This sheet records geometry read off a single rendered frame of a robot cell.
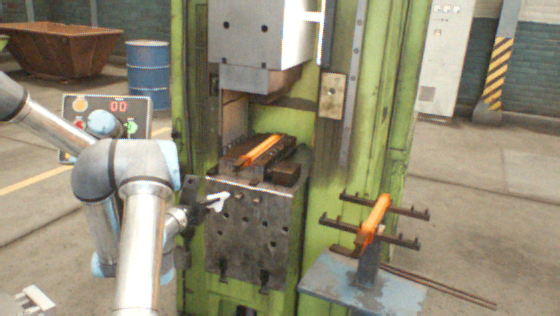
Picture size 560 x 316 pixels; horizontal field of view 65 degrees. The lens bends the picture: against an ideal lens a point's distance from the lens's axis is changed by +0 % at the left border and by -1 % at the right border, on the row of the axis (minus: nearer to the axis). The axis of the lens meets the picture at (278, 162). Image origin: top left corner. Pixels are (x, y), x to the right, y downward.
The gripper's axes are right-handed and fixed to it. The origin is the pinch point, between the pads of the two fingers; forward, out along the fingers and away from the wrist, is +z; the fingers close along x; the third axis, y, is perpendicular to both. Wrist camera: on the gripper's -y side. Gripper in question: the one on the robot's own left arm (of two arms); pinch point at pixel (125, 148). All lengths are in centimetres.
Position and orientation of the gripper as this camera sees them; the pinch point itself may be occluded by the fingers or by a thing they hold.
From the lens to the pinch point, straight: 180.9
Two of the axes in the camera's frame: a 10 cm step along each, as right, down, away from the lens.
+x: -9.9, -0.2, -1.0
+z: -1.0, 1.5, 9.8
